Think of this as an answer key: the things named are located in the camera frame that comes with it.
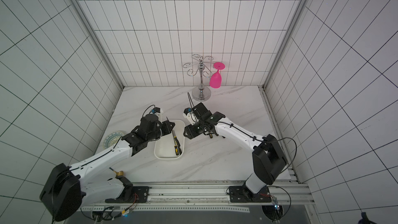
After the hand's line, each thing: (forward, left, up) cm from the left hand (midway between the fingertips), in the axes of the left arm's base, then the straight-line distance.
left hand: (173, 126), depth 82 cm
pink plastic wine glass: (+33, -24, +4) cm, 41 cm away
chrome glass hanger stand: (+35, -14, -12) cm, 40 cm away
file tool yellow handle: (-6, 0, -12) cm, 13 cm away
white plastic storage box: (-6, +2, -12) cm, 14 cm away
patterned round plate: (-3, +38, -11) cm, 40 cm away
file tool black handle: (-8, -3, -3) cm, 9 cm away
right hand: (-4, -5, -1) cm, 7 cm away
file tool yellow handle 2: (+1, -21, -12) cm, 25 cm away
